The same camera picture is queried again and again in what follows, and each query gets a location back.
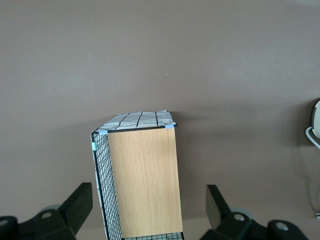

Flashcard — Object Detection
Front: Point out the white toaster power cable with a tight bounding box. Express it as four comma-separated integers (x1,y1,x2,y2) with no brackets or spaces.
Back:
304,125,320,220

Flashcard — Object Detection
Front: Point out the wire basket with wooden shelf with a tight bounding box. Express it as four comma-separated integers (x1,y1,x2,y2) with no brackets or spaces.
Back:
88,109,186,240

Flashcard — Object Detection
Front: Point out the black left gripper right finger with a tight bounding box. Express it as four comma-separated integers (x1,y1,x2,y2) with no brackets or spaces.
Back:
199,184,310,240

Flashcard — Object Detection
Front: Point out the brown table cover mat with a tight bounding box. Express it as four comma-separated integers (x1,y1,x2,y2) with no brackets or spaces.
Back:
0,0,320,240

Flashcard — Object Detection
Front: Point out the cream white toaster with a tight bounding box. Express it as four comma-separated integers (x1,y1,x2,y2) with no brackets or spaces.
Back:
311,97,320,139

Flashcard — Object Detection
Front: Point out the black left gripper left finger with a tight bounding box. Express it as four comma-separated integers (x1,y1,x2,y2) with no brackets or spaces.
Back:
0,182,94,240

